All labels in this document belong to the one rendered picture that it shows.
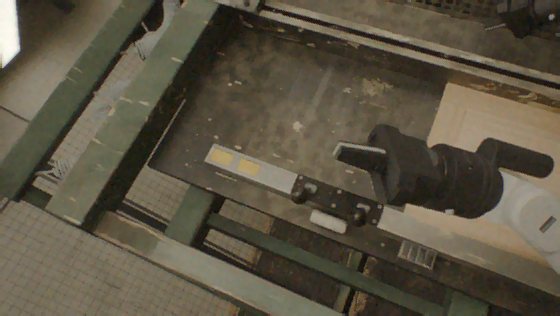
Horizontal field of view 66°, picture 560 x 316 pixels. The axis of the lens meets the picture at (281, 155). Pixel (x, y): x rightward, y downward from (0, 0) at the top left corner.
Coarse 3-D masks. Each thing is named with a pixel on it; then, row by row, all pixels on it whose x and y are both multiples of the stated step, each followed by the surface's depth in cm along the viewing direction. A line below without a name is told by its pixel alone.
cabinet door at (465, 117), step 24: (456, 96) 105; (480, 96) 105; (456, 120) 102; (480, 120) 102; (504, 120) 101; (528, 120) 101; (552, 120) 100; (432, 144) 100; (456, 144) 100; (528, 144) 99; (552, 144) 98; (552, 192) 93; (432, 216) 93; (456, 216) 93; (480, 240) 90; (504, 240) 90
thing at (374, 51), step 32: (224, 0) 113; (256, 0) 112; (288, 32) 116; (320, 32) 111; (352, 32) 112; (384, 32) 109; (384, 64) 111; (416, 64) 106; (448, 64) 103; (480, 64) 103; (512, 64) 101; (512, 96) 102; (544, 96) 98
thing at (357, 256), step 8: (352, 256) 207; (360, 256) 201; (368, 256) 210; (352, 264) 203; (360, 264) 207; (360, 272) 206; (344, 288) 198; (344, 296) 195; (352, 296) 202; (336, 304) 197; (344, 304) 192; (344, 312) 199
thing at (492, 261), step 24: (216, 144) 103; (216, 168) 102; (264, 168) 99; (288, 192) 96; (336, 216) 96; (384, 216) 92; (408, 216) 91; (408, 240) 90; (432, 240) 89; (456, 240) 88; (480, 264) 86; (504, 264) 86; (528, 264) 85; (528, 288) 85; (552, 288) 83
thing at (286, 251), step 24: (192, 192) 106; (192, 216) 104; (216, 216) 105; (192, 240) 101; (240, 240) 105; (264, 240) 101; (312, 264) 98; (336, 264) 98; (360, 288) 95; (384, 288) 94; (432, 312) 91; (456, 312) 89; (480, 312) 89
